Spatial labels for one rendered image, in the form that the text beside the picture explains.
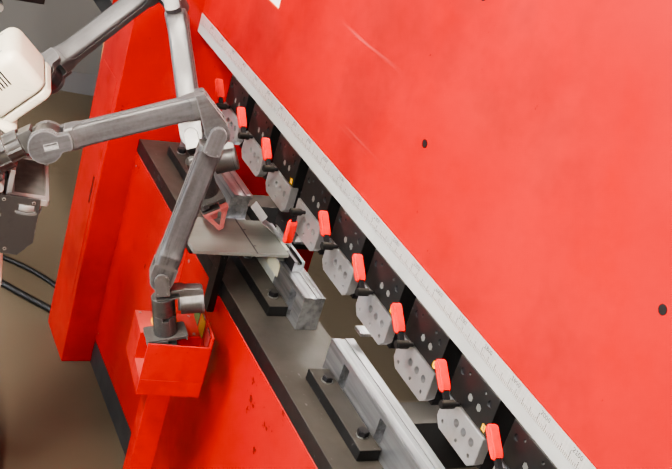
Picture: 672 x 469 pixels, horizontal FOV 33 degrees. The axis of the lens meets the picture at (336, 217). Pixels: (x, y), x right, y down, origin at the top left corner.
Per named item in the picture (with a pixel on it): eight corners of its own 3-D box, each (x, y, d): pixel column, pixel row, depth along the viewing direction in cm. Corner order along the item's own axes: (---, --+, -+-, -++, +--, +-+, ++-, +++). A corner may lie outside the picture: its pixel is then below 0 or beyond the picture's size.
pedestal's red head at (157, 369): (125, 348, 295) (139, 289, 288) (185, 352, 301) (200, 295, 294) (135, 394, 279) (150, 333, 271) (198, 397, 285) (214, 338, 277)
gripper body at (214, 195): (215, 184, 291) (207, 161, 287) (227, 203, 283) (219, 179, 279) (191, 193, 290) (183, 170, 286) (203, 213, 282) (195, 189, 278)
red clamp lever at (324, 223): (318, 208, 265) (323, 248, 261) (334, 209, 267) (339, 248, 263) (315, 211, 266) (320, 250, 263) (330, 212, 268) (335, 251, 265)
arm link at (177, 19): (168, 6, 299) (158, -13, 289) (189, 1, 299) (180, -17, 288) (189, 158, 287) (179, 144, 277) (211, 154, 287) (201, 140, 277)
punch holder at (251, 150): (239, 155, 318) (253, 101, 312) (267, 157, 322) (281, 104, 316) (257, 179, 307) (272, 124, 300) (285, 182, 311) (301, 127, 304)
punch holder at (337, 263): (319, 265, 271) (338, 205, 265) (350, 266, 275) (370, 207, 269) (344, 299, 259) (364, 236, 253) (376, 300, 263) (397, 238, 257)
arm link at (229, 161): (190, 140, 288) (182, 129, 280) (234, 130, 288) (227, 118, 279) (197, 184, 285) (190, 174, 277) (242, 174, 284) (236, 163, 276)
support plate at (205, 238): (173, 218, 295) (173, 215, 295) (264, 224, 307) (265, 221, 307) (192, 253, 281) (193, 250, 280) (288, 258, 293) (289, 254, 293)
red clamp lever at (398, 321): (391, 301, 233) (398, 347, 230) (408, 302, 235) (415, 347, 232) (387, 304, 235) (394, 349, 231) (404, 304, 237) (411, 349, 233)
